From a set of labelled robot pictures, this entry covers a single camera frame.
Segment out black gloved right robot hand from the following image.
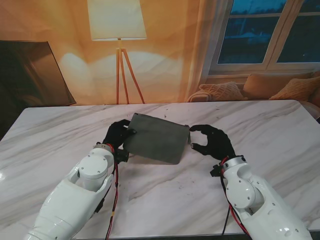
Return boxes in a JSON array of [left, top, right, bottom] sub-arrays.
[[189, 124, 237, 161]]

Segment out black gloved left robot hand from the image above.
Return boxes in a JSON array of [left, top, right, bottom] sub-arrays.
[[102, 119, 138, 152]]

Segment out grey suede zip pouch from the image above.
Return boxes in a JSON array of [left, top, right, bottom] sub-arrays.
[[123, 112, 193, 165]]

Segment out printed living room backdrop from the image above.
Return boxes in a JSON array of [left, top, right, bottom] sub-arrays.
[[0, 0, 320, 107]]

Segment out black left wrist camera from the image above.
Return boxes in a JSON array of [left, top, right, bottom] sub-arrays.
[[114, 148, 130, 163]]

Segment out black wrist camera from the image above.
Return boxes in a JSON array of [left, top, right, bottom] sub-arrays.
[[114, 148, 130, 163], [210, 164, 225, 178]]

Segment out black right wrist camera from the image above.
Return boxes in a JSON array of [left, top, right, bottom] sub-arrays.
[[210, 164, 225, 178]]

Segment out red black left arm cable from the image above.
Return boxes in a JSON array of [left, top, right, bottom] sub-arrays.
[[96, 144, 120, 240]]

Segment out red black arm cable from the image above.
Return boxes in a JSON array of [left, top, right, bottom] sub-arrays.
[[219, 157, 251, 236], [96, 144, 120, 240]]

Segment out red black right arm cable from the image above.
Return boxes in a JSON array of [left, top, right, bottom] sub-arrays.
[[219, 157, 251, 236]]

